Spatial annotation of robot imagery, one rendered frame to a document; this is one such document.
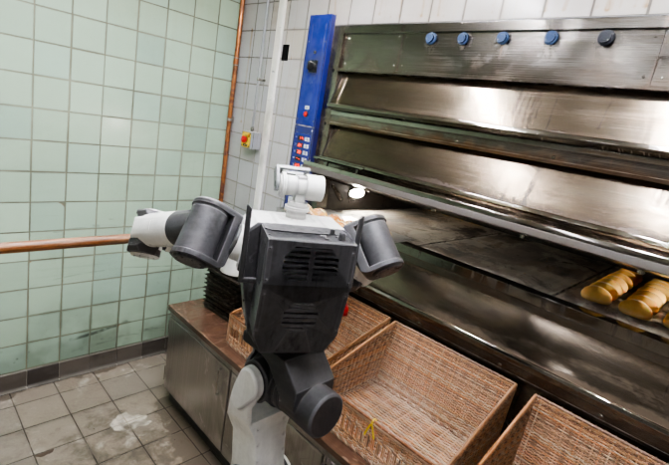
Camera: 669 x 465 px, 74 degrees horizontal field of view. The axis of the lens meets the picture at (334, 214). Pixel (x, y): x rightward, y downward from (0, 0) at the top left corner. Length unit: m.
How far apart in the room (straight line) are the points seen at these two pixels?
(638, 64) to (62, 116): 2.42
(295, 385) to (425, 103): 1.26
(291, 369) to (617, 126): 1.20
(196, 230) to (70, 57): 1.71
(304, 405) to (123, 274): 1.98
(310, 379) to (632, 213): 1.08
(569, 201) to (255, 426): 1.19
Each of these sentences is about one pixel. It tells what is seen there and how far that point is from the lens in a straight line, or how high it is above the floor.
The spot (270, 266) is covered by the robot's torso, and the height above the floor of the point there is 1.34.
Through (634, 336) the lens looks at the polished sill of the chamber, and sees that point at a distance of 1.68.
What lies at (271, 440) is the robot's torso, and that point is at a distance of 1.38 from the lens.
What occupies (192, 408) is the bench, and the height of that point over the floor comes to 0.16.
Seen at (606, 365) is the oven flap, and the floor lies 1.04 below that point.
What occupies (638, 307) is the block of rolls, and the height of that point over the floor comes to 1.22.
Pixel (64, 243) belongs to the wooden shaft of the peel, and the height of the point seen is 1.21.
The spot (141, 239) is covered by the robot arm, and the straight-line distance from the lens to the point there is 1.24.
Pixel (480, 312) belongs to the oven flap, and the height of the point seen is 1.03.
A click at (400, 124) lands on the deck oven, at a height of 1.68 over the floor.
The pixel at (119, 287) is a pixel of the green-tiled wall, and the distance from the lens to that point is 2.95.
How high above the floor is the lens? 1.66
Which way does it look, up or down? 12 degrees down
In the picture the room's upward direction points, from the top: 9 degrees clockwise
